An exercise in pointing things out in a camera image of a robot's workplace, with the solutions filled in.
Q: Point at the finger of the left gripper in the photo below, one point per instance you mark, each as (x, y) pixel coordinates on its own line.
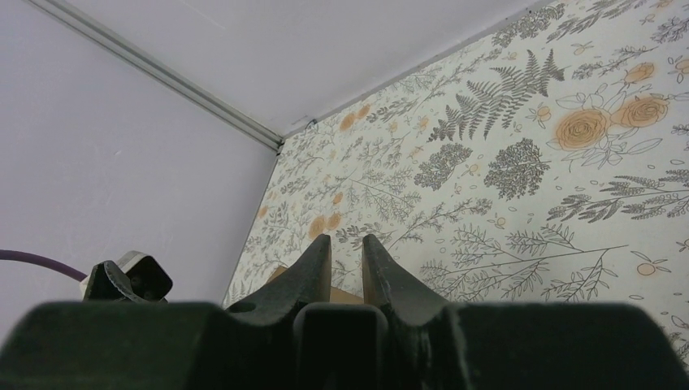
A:
(145, 282)

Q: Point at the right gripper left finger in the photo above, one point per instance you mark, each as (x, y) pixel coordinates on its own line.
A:
(155, 345)

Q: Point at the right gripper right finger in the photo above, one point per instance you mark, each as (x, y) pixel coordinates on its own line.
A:
(436, 344)

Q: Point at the brown cardboard express box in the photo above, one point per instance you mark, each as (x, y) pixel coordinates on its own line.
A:
(333, 295)

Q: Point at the floral patterned table mat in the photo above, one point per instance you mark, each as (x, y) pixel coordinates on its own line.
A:
(547, 161)

